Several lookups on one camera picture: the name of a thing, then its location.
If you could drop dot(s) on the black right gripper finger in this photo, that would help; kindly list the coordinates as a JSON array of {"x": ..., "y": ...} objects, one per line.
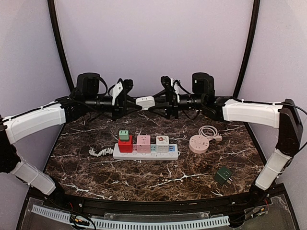
[
  {"x": 165, "y": 111},
  {"x": 162, "y": 96}
]

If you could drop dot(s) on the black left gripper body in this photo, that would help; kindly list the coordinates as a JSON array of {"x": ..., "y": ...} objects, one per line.
[{"x": 117, "y": 105}]

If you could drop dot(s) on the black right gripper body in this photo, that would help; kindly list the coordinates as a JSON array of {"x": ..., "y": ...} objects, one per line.
[{"x": 171, "y": 104}]

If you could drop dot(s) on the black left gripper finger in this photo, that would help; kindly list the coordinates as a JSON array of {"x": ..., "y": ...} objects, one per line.
[
  {"x": 129, "y": 101},
  {"x": 124, "y": 112}
]

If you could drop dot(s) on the small white adapter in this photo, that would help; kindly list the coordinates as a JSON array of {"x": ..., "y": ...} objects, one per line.
[{"x": 145, "y": 102}]

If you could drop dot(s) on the mint green usb charger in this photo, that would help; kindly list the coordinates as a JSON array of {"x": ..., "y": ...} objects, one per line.
[{"x": 124, "y": 135}]

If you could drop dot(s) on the white cube tiger adapter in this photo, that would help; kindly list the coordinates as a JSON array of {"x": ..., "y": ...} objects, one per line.
[{"x": 162, "y": 144}]

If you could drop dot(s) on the pink cube socket adapter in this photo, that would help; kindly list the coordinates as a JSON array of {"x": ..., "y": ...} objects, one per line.
[{"x": 143, "y": 144}]

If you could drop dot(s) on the red cube socket adapter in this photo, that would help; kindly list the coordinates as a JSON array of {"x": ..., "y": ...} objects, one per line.
[{"x": 125, "y": 145}]

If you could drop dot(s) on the white power strip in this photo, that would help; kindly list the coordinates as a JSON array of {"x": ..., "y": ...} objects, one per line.
[{"x": 172, "y": 155}]

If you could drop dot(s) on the pink round socket hub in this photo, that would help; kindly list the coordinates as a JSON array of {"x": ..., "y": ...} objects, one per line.
[{"x": 198, "y": 144}]

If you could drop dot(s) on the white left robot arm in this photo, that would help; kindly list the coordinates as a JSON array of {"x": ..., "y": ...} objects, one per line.
[{"x": 16, "y": 127}]

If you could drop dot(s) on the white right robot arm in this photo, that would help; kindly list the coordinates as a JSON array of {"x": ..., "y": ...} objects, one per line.
[{"x": 282, "y": 116}]

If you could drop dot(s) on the dark green cube adapter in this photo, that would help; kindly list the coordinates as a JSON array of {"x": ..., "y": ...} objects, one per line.
[{"x": 222, "y": 175}]

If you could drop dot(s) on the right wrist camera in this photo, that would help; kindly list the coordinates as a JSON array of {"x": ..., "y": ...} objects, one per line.
[{"x": 170, "y": 90}]

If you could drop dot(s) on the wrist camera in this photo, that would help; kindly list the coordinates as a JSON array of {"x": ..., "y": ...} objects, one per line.
[
  {"x": 170, "y": 90},
  {"x": 119, "y": 87}
]

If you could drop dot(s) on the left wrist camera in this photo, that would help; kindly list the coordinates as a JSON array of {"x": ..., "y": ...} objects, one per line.
[{"x": 119, "y": 87}]

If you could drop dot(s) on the black right corner post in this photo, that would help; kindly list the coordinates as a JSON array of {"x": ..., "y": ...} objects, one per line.
[{"x": 248, "y": 47}]

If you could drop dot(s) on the black front frame rail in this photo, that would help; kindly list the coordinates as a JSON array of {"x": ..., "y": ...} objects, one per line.
[{"x": 233, "y": 205}]

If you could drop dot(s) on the black corner frame post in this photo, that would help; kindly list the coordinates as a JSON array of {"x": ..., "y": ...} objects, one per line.
[{"x": 59, "y": 43}]

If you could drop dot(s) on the light blue cable duct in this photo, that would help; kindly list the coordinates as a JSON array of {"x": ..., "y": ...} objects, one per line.
[{"x": 120, "y": 223}]

